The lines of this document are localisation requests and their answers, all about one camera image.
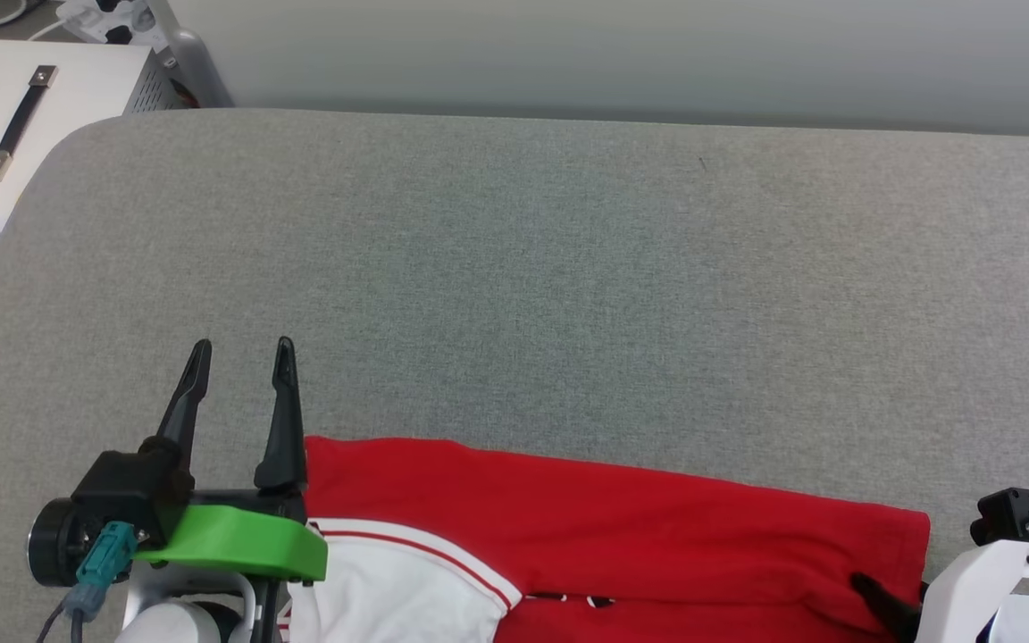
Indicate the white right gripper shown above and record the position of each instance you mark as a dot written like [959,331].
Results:
[979,580]

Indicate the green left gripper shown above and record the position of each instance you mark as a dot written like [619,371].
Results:
[238,540]

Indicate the red and white shirt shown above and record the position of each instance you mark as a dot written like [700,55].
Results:
[622,536]

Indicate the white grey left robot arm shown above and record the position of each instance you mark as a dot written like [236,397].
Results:
[184,616]

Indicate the white equipment case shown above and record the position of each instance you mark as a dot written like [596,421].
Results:
[59,116]

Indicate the white power strip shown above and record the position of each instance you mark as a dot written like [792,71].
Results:
[108,18]

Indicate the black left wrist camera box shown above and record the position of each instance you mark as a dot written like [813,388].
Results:
[130,491]

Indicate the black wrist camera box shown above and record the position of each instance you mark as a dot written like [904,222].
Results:
[130,491]
[1010,513]

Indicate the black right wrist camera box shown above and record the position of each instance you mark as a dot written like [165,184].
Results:
[1010,513]

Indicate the grey metal partition post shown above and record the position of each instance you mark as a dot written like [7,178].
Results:
[193,62]

